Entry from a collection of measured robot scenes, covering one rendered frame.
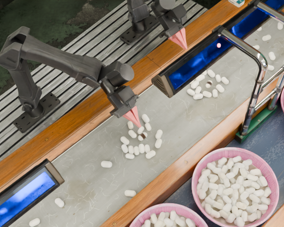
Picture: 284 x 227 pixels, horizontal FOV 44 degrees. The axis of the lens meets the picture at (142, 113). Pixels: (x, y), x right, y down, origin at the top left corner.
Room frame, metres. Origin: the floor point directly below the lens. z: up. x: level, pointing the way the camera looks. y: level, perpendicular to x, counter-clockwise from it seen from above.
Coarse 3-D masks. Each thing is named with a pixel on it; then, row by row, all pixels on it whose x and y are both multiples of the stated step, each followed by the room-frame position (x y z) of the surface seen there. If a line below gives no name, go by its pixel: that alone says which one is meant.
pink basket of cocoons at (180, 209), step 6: (162, 204) 0.32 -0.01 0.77; (168, 204) 0.32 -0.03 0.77; (174, 204) 0.32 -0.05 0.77; (144, 210) 0.32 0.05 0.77; (150, 210) 0.32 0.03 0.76; (156, 210) 0.32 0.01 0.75; (162, 210) 0.31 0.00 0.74; (168, 210) 0.31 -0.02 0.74; (174, 210) 0.31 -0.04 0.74; (180, 210) 0.30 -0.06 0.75; (186, 210) 0.29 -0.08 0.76; (192, 210) 0.29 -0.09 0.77; (138, 216) 0.30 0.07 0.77; (144, 216) 0.30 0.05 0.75; (150, 216) 0.31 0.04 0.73; (186, 216) 0.28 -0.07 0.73; (192, 216) 0.28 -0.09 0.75; (198, 216) 0.27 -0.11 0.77; (132, 222) 0.29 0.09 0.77; (138, 222) 0.29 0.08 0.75; (198, 222) 0.26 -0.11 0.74; (204, 222) 0.25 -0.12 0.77
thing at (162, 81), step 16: (272, 0) 0.77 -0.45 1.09; (240, 16) 0.71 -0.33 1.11; (256, 16) 0.73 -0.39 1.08; (240, 32) 0.68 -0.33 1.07; (192, 48) 0.63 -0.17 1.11; (208, 48) 0.63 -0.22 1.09; (224, 48) 0.64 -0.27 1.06; (176, 64) 0.58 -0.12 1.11; (192, 64) 0.59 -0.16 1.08; (208, 64) 0.60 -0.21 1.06; (160, 80) 0.55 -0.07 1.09; (176, 80) 0.56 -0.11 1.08; (192, 80) 0.57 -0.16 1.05
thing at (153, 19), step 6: (144, 18) 1.17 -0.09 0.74; (150, 18) 1.23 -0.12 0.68; (156, 18) 1.22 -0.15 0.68; (132, 24) 1.17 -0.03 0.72; (138, 24) 1.15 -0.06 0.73; (144, 24) 1.16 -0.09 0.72; (150, 24) 1.19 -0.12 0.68; (132, 30) 1.17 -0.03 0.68; (138, 30) 1.15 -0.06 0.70; (144, 30) 1.16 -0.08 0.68; (120, 36) 1.15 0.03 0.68; (126, 36) 1.14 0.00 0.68; (132, 36) 1.14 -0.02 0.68; (138, 36) 1.13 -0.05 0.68; (126, 42) 1.11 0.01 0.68; (132, 42) 1.10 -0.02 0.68
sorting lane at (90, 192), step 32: (256, 32) 0.96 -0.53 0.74; (224, 64) 0.83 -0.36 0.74; (256, 64) 0.80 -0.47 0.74; (160, 96) 0.74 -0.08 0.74; (192, 96) 0.71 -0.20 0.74; (224, 96) 0.69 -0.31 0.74; (96, 128) 0.66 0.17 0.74; (128, 128) 0.63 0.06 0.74; (160, 128) 0.61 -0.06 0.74; (192, 128) 0.58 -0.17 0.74; (64, 160) 0.55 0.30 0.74; (96, 160) 0.53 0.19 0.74; (128, 160) 0.51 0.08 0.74; (160, 160) 0.48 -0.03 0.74; (64, 192) 0.44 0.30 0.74; (96, 192) 0.41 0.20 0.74; (64, 224) 0.33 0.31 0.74; (96, 224) 0.31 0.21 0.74
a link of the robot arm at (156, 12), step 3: (153, 0) 1.00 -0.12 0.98; (153, 3) 0.97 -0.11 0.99; (150, 6) 0.97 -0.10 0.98; (153, 6) 0.96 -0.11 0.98; (153, 9) 0.96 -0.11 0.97; (156, 9) 0.95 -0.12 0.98; (156, 12) 0.95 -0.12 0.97; (159, 12) 0.94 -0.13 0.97; (165, 12) 0.94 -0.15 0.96; (156, 15) 0.95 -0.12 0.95; (159, 15) 0.94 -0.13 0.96
